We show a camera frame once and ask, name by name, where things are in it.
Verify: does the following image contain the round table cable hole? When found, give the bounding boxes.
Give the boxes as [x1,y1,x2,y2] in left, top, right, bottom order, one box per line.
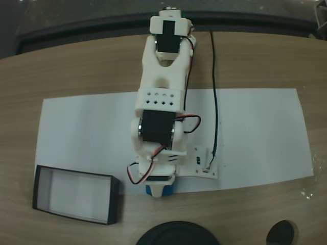
[265,219,299,245]

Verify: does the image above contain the dark brown open box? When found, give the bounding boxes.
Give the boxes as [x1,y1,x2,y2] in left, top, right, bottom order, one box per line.
[32,164,120,226]

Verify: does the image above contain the white paper sheet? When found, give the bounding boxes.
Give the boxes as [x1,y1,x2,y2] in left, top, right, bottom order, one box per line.
[35,91,179,196]
[176,88,314,194]

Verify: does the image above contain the blue cube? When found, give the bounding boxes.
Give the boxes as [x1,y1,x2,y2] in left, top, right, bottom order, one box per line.
[145,184,174,197]

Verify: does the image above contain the black round stand base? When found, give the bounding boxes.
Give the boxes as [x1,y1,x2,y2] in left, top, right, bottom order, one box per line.
[136,220,220,245]

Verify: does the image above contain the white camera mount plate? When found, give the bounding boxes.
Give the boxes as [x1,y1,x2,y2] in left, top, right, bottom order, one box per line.
[178,144,219,180]

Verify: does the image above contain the dark grey table ledge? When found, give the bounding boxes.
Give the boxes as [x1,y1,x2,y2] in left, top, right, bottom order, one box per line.
[15,10,327,56]

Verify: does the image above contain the black camera cable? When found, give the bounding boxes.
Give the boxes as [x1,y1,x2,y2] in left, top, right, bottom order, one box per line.
[203,30,220,172]

